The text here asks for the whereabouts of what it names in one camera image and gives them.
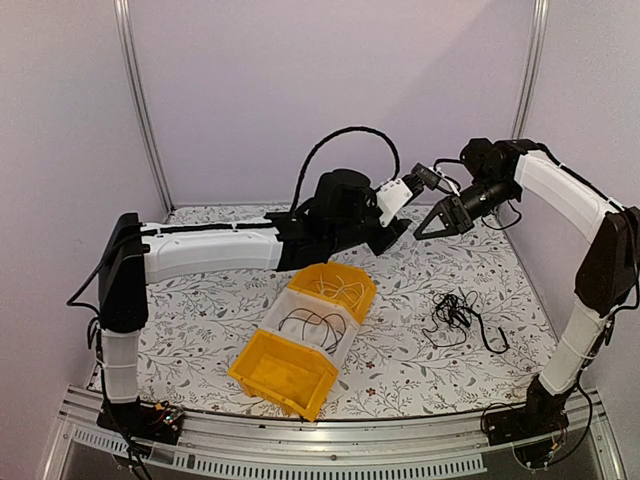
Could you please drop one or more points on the right aluminium frame post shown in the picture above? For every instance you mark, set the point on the right aluminium frame post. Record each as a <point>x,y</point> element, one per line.
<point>532,66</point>

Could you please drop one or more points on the left aluminium frame post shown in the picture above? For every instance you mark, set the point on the left aluminium frame post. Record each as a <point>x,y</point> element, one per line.
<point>125,29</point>

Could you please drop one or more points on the near yellow plastic bin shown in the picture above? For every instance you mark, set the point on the near yellow plastic bin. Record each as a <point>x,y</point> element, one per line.
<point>292,376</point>

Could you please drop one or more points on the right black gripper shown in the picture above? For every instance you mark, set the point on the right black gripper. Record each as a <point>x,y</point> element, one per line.
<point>457,211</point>

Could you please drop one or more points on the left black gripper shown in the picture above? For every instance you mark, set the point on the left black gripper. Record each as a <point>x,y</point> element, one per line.
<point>383,245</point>

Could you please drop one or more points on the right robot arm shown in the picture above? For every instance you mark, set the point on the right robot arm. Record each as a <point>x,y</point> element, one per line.
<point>606,282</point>

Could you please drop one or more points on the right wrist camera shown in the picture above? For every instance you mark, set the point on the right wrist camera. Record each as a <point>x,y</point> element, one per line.
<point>446,184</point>

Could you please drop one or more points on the aluminium frame post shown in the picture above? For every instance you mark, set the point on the aluminium frame post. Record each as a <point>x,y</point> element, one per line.
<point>125,29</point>
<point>532,66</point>

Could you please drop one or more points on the floral patterned table mat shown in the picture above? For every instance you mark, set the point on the floral patterned table mat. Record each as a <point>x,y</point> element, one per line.
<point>454,326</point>

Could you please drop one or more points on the yellow plastic bin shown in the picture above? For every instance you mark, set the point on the yellow plastic bin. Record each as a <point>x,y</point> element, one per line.
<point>339,284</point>
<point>292,376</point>

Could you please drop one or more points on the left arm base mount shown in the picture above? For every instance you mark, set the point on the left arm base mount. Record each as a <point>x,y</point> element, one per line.
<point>160,422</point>

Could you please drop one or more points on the front aluminium rail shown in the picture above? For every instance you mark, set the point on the front aluminium rail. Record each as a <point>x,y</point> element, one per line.
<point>220,446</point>

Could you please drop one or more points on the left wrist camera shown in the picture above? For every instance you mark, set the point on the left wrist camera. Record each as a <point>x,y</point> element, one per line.
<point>393,195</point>

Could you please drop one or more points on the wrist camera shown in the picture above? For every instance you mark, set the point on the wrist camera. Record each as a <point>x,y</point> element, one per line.
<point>393,195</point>
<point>446,184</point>

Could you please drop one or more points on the white translucent plastic bin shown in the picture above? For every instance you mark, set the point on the white translucent plastic bin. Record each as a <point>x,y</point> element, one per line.
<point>316,324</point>

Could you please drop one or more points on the far yellow plastic bin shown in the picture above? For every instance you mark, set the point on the far yellow plastic bin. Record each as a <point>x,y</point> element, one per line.
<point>339,284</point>

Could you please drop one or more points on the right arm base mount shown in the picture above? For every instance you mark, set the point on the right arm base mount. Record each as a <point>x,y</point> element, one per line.
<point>535,441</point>

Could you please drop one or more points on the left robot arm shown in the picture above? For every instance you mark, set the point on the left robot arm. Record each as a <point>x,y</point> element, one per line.
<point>344,212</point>

